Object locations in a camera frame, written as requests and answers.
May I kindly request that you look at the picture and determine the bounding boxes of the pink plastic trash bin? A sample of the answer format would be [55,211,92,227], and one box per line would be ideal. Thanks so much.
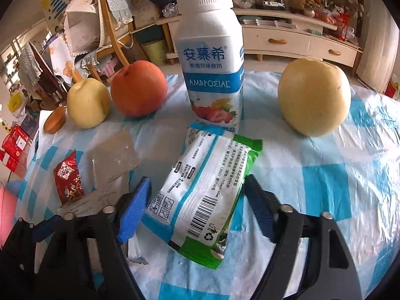
[0,185,17,248]

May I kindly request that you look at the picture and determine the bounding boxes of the silver foil square lid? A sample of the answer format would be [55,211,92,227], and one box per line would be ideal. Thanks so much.
[89,129,140,189]

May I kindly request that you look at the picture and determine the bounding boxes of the red orange apple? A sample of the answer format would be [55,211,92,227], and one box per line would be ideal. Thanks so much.
[110,60,168,117]

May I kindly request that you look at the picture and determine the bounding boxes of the red gift boxes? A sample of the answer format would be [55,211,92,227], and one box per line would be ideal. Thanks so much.
[1,125,32,178]

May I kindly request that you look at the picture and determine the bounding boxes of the wooden chair with covers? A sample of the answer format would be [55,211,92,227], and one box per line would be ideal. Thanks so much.
[64,0,134,79]

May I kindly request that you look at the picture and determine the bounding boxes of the yellow pear right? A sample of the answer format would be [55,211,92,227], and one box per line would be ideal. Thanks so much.
[278,57,351,137]

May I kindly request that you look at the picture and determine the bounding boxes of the white TV cabinet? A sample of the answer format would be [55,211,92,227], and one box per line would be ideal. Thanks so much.
[156,8,363,69]

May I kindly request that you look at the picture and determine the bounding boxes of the small red snack wrapper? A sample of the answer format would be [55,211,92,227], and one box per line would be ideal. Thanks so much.
[53,150,85,205]

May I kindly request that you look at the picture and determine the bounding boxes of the green waste basket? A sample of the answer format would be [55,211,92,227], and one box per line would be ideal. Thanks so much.
[142,39,168,66]

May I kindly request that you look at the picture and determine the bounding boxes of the yellow pear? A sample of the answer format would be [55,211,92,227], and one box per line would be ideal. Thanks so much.
[278,57,351,137]
[66,78,111,129]

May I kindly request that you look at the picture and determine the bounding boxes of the green white snack packet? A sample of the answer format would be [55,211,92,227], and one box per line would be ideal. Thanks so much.
[142,123,263,269]

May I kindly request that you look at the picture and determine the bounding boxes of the blue white checkered tablecloth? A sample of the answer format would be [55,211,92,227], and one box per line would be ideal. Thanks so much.
[15,72,399,299]

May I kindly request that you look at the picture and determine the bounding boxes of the yellow pear left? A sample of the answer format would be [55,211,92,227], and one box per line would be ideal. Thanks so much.
[66,78,111,129]

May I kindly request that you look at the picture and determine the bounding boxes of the white paper receipt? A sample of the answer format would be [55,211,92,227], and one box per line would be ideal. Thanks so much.
[57,174,152,265]

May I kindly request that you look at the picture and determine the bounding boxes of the dark wooden chair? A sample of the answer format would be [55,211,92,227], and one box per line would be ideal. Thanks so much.
[18,42,67,110]

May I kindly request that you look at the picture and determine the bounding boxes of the yellow plastic bag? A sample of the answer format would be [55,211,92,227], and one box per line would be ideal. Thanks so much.
[7,91,25,113]

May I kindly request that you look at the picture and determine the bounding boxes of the white Ambrosial yogurt bottle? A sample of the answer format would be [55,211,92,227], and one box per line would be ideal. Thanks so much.
[174,0,244,133]

